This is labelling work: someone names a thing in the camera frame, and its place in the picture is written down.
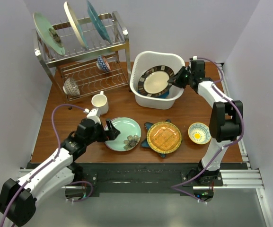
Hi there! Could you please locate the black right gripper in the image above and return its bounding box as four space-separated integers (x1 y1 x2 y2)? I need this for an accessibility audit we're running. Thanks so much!
168 66 194 89

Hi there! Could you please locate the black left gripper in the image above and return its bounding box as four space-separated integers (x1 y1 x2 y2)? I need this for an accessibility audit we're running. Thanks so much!
85 119 120 146

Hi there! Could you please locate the mint green flower plate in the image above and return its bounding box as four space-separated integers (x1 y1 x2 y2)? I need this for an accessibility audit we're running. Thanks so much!
105 117 141 152

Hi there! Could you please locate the black striped rim plate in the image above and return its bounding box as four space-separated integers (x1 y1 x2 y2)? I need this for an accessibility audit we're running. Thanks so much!
137 65 175 98

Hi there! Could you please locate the blue polka dot plate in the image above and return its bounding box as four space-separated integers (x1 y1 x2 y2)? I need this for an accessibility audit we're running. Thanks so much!
157 90 169 98

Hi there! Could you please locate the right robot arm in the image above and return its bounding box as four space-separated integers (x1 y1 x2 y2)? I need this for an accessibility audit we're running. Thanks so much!
168 56 245 190

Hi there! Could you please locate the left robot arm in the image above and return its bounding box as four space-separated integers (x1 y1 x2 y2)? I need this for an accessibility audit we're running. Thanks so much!
0 118 120 227

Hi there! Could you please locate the white plastic bin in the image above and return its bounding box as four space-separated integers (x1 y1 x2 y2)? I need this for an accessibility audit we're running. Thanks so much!
130 51 185 110

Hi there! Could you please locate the white ceramic mug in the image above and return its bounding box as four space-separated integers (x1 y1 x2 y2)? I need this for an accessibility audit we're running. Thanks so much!
91 91 109 115

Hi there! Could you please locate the dark teal star plate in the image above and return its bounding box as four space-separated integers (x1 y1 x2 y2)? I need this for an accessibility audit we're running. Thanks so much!
140 119 183 158

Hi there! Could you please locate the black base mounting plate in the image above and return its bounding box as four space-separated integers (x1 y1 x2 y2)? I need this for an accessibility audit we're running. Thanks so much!
65 163 223 200

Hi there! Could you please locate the yellow woven pattern plate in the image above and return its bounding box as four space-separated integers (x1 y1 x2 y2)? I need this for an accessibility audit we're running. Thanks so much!
146 122 182 154

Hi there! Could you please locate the small bowl yellow sun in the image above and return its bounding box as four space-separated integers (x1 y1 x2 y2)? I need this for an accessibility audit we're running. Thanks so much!
188 122 211 145

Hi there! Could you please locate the grey patterned bowl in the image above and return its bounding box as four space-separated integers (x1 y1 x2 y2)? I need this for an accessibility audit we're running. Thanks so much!
62 78 80 96

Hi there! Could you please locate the stainless steel dish rack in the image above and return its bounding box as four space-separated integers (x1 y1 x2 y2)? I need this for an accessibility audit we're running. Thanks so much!
32 11 132 104

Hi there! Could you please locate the blue zigzag pattern bowl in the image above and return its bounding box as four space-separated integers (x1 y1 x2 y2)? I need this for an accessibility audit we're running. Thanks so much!
97 55 111 72

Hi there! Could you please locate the cream teal plate in rack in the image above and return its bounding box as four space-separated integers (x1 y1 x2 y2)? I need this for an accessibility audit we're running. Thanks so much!
63 1 88 50

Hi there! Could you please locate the pale green plate in rack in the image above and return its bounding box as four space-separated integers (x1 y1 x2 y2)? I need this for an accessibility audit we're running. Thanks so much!
33 12 65 56

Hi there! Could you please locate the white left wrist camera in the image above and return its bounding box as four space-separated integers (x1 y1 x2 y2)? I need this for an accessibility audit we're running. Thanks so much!
83 107 102 124

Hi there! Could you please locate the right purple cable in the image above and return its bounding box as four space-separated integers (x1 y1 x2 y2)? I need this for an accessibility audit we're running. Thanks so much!
171 56 246 201

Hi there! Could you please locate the purple cable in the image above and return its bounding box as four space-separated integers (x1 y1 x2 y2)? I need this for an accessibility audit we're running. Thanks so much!
171 56 246 201
0 104 94 227

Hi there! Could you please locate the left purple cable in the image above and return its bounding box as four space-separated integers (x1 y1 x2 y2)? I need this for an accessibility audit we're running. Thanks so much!
0 104 94 227

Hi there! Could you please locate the aluminium frame rail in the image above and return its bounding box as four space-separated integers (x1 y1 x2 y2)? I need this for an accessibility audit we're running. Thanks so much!
215 61 273 227

